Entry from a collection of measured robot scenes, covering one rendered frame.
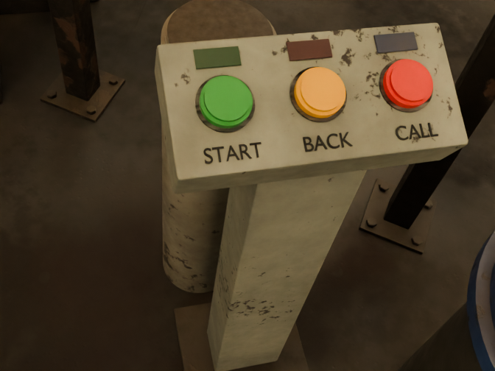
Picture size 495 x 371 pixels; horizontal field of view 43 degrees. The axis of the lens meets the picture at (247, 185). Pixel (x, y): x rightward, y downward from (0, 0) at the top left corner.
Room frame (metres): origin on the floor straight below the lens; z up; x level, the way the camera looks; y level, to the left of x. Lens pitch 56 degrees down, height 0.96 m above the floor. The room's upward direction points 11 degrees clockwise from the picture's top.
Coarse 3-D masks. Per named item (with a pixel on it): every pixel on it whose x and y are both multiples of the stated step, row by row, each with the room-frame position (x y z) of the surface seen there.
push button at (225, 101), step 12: (216, 84) 0.32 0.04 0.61; (228, 84) 0.32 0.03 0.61; (240, 84) 0.32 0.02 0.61; (204, 96) 0.31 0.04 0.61; (216, 96) 0.31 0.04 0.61; (228, 96) 0.31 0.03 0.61; (240, 96) 0.31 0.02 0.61; (204, 108) 0.30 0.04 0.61; (216, 108) 0.30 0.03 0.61; (228, 108) 0.30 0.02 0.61; (240, 108) 0.31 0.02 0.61; (216, 120) 0.29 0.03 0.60; (228, 120) 0.29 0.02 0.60; (240, 120) 0.30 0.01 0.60
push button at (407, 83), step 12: (408, 60) 0.38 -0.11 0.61; (396, 72) 0.37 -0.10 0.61; (408, 72) 0.37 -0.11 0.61; (420, 72) 0.38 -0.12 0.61; (384, 84) 0.36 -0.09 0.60; (396, 84) 0.36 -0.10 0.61; (408, 84) 0.36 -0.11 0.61; (420, 84) 0.37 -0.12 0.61; (432, 84) 0.37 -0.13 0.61; (396, 96) 0.35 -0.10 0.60; (408, 96) 0.35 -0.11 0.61; (420, 96) 0.36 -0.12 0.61
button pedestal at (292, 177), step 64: (192, 64) 0.34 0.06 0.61; (256, 64) 0.35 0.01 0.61; (320, 64) 0.37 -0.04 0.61; (384, 64) 0.38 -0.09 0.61; (448, 64) 0.40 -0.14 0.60; (192, 128) 0.29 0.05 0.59; (256, 128) 0.30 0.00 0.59; (320, 128) 0.32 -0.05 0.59; (384, 128) 0.33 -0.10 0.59; (448, 128) 0.35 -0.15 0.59; (256, 192) 0.29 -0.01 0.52; (320, 192) 0.31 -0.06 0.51; (256, 256) 0.30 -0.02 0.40; (320, 256) 0.32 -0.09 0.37; (192, 320) 0.37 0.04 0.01; (256, 320) 0.31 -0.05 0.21
